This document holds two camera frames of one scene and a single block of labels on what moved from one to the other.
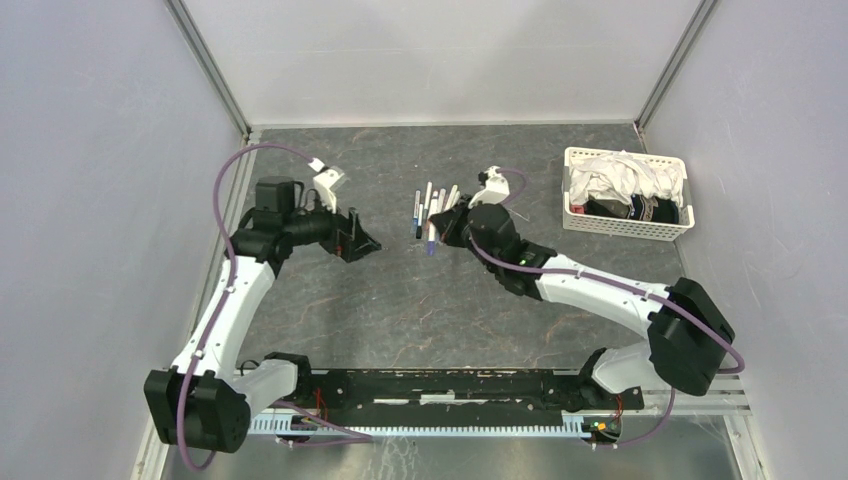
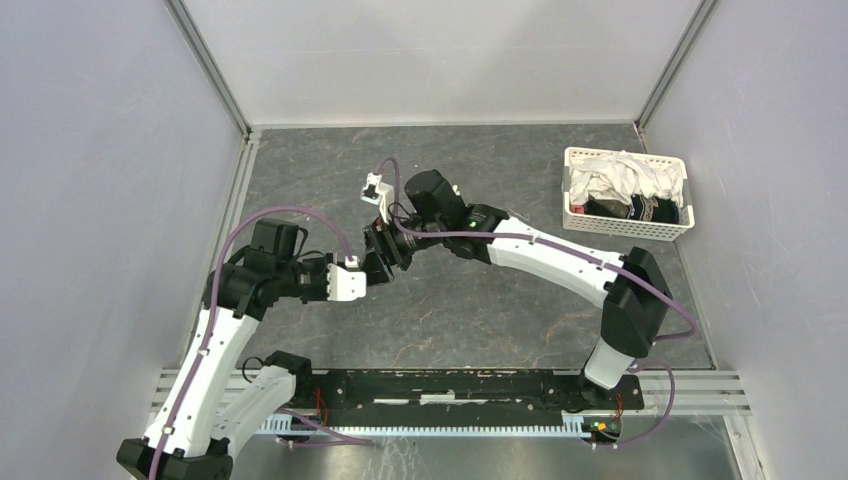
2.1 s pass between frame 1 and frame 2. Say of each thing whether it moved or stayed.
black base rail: stayed
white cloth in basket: stayed
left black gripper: moved
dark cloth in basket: stayed
